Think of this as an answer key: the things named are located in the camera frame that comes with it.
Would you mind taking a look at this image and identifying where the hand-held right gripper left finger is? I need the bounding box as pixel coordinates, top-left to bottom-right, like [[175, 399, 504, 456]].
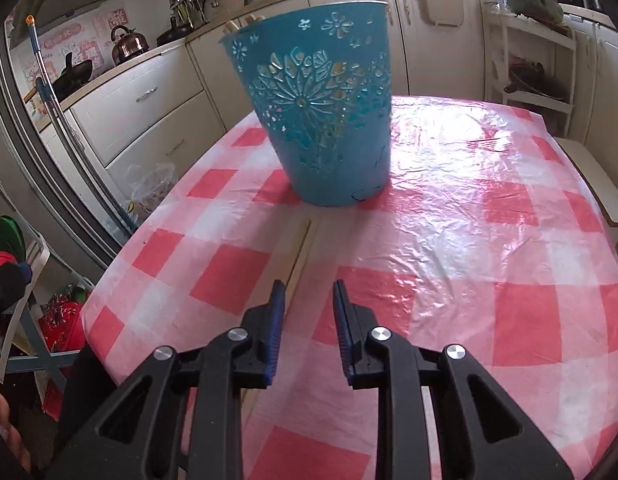
[[45, 280, 287, 480]]

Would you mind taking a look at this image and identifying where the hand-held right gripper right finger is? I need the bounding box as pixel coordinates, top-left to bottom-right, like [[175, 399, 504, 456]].
[[333, 280, 575, 480]]

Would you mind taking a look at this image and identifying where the blue perforated plastic basket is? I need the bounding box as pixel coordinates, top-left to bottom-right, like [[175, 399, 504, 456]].
[[218, 1, 393, 209]]

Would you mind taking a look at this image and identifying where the red checked tablecloth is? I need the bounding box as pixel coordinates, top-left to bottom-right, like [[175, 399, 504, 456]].
[[80, 94, 618, 480]]

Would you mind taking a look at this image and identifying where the clear bin with floral bag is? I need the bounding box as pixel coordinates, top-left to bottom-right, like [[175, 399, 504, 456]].
[[125, 161, 178, 227]]

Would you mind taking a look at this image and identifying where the red floral bag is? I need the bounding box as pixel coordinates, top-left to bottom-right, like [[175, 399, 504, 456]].
[[38, 284, 88, 357]]

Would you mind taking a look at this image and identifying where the metal folding stool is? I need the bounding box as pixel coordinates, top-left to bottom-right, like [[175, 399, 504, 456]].
[[0, 232, 80, 392]]

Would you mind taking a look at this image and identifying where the cream kitchen cabinet run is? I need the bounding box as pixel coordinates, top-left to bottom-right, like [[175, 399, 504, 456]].
[[39, 0, 491, 173], [554, 4, 618, 161]]

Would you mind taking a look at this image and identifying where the wooden step bench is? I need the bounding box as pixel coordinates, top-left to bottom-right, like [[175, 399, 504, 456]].
[[553, 136, 618, 229]]

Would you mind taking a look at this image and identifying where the dark pan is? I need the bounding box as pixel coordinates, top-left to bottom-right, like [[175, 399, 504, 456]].
[[508, 61, 568, 102]]

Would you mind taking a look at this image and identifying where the copper kettle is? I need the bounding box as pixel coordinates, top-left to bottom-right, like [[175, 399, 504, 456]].
[[110, 24, 150, 66]]

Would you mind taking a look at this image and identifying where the black wok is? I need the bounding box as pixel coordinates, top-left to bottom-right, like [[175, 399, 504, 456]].
[[53, 51, 96, 102]]

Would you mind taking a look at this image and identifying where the white shelf rack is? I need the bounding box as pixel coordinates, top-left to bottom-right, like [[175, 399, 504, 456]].
[[483, 0, 578, 137]]

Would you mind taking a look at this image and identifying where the white hanging bin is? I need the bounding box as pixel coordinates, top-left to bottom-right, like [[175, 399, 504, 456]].
[[408, 0, 473, 29]]

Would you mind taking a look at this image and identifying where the grey sliding door frame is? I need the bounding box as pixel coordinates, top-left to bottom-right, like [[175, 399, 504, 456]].
[[0, 35, 120, 272]]

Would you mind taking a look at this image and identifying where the mop with blue handle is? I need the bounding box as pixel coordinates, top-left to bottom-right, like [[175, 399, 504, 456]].
[[25, 15, 140, 242]]

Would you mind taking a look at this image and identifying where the pink wall poster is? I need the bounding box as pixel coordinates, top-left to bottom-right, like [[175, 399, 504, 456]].
[[18, 6, 116, 112]]

